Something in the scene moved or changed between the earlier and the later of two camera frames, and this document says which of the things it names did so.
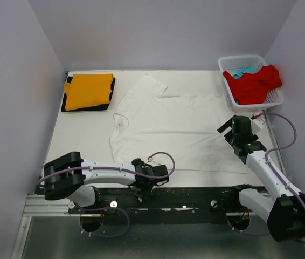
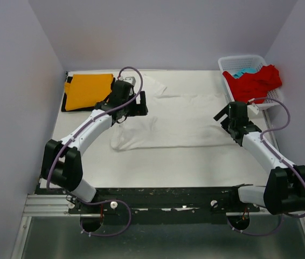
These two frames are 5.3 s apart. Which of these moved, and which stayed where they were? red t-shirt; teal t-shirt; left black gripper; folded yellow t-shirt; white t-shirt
Moved: left black gripper; white t-shirt
Stayed: folded yellow t-shirt; teal t-shirt; red t-shirt
